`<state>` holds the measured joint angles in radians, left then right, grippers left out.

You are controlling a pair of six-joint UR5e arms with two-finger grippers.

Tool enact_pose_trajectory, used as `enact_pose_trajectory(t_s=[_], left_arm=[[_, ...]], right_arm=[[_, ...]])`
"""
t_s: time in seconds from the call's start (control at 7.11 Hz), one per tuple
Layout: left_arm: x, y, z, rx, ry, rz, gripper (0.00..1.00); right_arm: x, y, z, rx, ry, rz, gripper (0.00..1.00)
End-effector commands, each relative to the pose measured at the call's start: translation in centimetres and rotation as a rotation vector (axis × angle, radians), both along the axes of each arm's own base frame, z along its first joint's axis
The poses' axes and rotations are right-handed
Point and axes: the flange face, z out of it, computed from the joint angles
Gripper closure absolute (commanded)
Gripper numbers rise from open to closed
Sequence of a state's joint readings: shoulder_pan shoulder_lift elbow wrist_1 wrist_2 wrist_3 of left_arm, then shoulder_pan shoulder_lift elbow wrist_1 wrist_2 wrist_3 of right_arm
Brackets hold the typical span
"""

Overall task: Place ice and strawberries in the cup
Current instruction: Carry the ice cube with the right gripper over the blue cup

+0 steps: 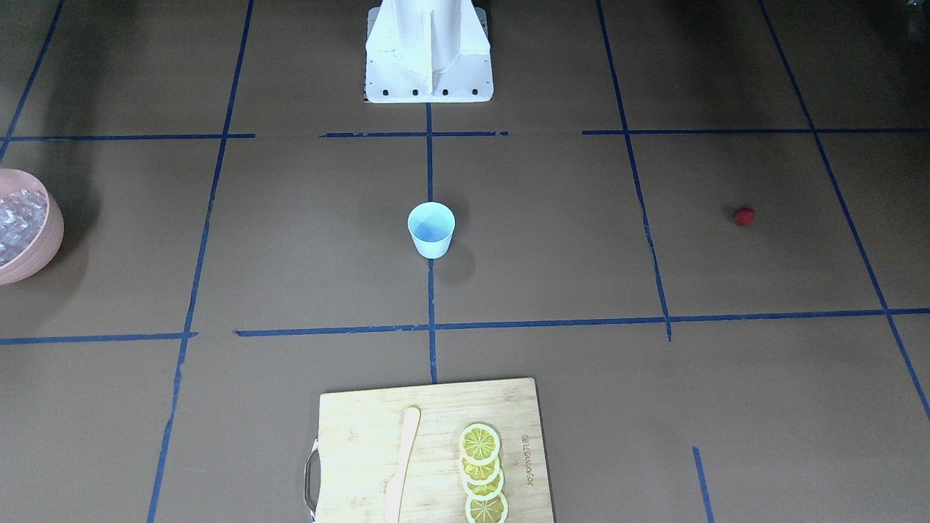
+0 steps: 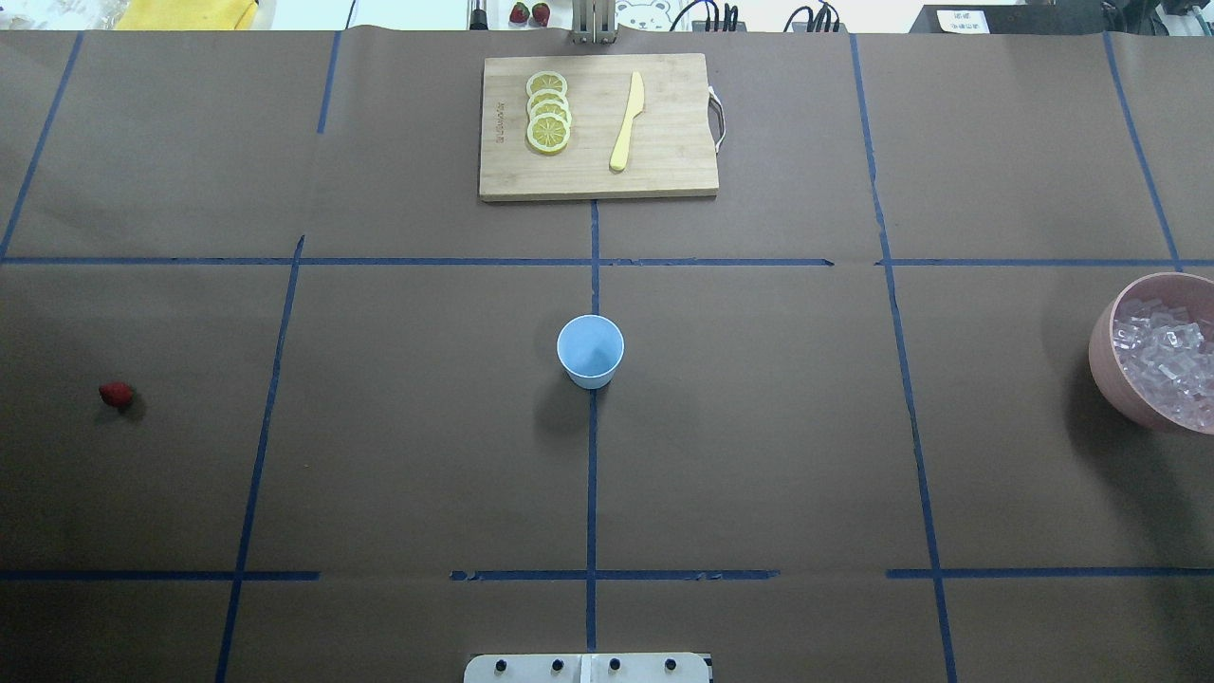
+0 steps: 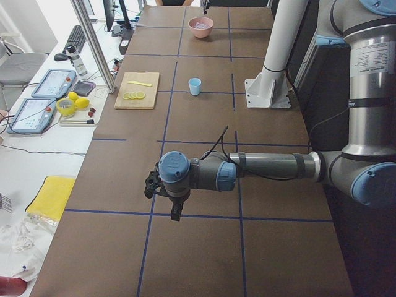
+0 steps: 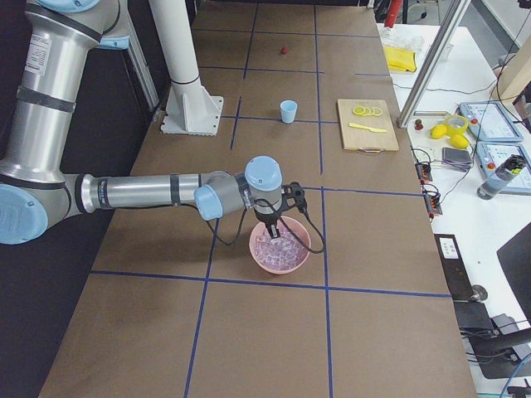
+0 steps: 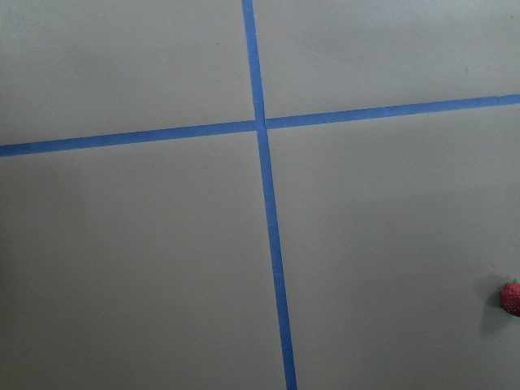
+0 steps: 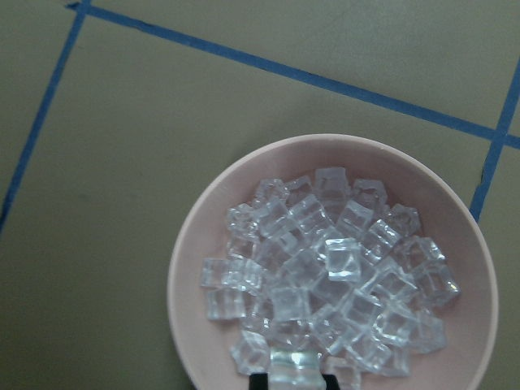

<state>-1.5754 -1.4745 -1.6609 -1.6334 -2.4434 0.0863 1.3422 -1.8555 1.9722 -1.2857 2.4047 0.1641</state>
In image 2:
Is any pink bowl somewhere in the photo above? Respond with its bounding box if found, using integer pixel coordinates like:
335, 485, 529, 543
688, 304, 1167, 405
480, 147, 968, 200
1088, 271, 1213, 436

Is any lemon slice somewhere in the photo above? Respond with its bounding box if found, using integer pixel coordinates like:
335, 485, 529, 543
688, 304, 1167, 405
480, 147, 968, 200
524, 70, 569, 96
527, 89, 569, 116
528, 107, 573, 126
524, 118, 572, 156

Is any yellow plastic knife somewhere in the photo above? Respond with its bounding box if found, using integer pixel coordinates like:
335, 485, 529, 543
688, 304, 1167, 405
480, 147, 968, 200
609, 72, 646, 173

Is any yellow cloth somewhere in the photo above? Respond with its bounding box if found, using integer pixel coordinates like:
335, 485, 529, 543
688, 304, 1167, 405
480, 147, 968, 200
117, 1, 260, 32

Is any aluminium frame post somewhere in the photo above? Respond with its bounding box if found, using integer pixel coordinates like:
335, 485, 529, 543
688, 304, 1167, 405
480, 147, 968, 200
571, 0, 618, 45

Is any pile of clear ice cubes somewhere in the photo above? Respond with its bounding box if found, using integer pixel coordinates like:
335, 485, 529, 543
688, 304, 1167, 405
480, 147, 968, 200
1112, 298, 1213, 431

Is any light blue cup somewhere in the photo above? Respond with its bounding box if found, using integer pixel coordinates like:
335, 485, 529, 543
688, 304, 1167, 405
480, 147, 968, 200
558, 315, 625, 392

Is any red strawberry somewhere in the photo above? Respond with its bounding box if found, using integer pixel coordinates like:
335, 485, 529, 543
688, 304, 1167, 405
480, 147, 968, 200
100, 381, 136, 411

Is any spare strawberry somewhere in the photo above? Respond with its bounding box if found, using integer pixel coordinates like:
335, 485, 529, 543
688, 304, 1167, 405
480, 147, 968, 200
507, 1, 532, 25
531, 2, 551, 28

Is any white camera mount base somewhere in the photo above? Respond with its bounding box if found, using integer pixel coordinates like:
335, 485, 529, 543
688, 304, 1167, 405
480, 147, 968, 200
463, 651, 714, 682

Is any wooden cutting board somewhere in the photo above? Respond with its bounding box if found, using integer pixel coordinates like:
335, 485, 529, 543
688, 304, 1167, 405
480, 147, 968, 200
480, 53, 719, 203

